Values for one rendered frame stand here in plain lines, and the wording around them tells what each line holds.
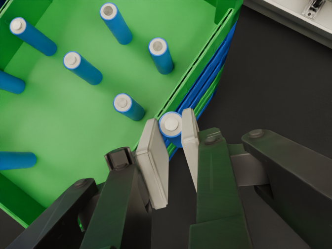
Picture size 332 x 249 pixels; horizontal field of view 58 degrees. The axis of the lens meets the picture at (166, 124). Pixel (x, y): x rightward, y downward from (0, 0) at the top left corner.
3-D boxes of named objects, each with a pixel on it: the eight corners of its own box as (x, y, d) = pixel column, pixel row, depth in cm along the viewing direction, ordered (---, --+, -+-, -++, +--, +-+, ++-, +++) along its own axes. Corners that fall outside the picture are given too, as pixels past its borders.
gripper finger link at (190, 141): (180, 141, 13) (196, 136, 13) (181, 109, 20) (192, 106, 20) (198, 199, 14) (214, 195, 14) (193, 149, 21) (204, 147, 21)
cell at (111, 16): (126, 48, 34) (109, 22, 28) (113, 39, 34) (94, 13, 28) (135, 34, 34) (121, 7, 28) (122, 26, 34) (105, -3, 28)
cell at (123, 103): (138, 124, 33) (124, 116, 27) (125, 114, 33) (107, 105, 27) (147, 110, 33) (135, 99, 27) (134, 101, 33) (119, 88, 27)
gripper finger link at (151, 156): (168, 207, 14) (153, 211, 14) (169, 156, 21) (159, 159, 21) (148, 149, 14) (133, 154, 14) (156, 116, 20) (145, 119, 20)
